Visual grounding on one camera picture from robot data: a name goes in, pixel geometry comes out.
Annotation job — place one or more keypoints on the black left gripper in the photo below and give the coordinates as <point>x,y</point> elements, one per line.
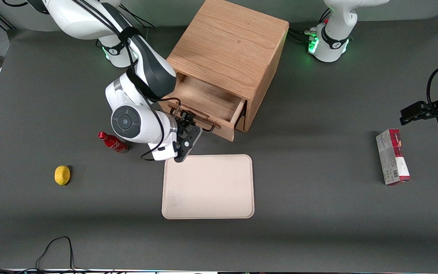
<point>436,110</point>

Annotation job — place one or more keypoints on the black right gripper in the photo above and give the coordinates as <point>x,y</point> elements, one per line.
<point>184,124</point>

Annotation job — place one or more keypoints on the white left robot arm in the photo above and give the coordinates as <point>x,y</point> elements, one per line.
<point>333,45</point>

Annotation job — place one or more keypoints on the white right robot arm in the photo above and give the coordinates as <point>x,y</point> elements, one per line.
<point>127,95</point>

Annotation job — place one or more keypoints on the oak wooden drawer cabinet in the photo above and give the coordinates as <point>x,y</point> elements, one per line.
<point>230,42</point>

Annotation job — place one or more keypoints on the red plaid cardboard box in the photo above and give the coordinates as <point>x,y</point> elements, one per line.
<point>392,156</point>

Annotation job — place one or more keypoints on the beige plastic tray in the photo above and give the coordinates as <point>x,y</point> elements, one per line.
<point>207,186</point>

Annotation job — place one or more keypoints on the red cola bottle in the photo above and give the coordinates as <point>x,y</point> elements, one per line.
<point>108,140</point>

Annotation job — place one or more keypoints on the yellow lemon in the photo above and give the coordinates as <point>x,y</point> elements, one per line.
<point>62,175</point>

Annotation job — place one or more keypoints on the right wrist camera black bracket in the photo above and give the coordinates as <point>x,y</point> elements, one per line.
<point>188,146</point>

